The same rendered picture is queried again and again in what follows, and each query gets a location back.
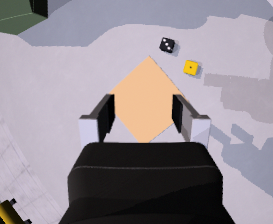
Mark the yellow die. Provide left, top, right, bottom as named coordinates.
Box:
left=183, top=60, right=198, bottom=76

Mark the peach flat mat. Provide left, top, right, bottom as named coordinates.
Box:
left=108, top=56, right=188, bottom=143

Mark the black die with white pips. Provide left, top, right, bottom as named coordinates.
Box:
left=159, top=37, right=175, bottom=53

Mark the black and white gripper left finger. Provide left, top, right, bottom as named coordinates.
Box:
left=78, top=94, right=115, bottom=150

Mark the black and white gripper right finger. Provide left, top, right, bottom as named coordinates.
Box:
left=171, top=94, right=212, bottom=149

